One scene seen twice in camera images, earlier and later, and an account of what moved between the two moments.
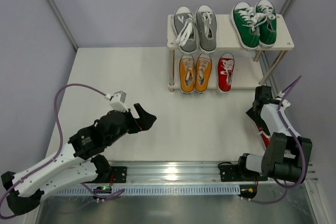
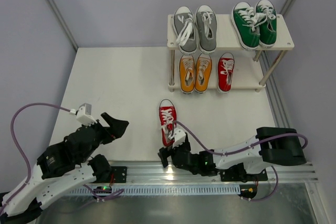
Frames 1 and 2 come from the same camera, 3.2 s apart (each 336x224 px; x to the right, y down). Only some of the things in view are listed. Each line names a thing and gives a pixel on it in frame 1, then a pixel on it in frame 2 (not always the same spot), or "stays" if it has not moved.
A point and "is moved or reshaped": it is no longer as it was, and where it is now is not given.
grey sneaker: (207, 28) stays
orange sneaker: (187, 74) stays
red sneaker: (265, 137) is moved or reshaped
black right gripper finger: (254, 113) -> (163, 152)
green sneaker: (265, 12) stays
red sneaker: (225, 70) stays
